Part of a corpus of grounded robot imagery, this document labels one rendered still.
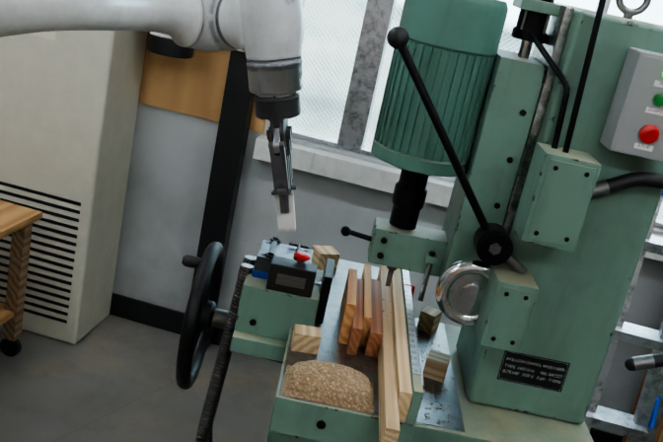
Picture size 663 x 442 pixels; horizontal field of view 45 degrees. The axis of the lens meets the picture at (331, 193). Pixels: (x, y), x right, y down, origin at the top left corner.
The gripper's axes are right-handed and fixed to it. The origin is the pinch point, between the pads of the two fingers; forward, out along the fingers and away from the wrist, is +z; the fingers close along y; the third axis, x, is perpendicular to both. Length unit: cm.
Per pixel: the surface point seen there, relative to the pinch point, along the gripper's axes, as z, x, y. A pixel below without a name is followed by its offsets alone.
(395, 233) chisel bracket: 7.8, -18.7, 8.4
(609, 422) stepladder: 80, -74, 59
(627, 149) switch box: -10, -55, -5
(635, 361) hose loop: 30, -60, -1
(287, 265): 8.8, 0.0, -3.1
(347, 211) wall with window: 47, -5, 144
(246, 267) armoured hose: 10.6, 8.0, 1.3
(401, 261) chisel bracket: 13.4, -19.5, 8.4
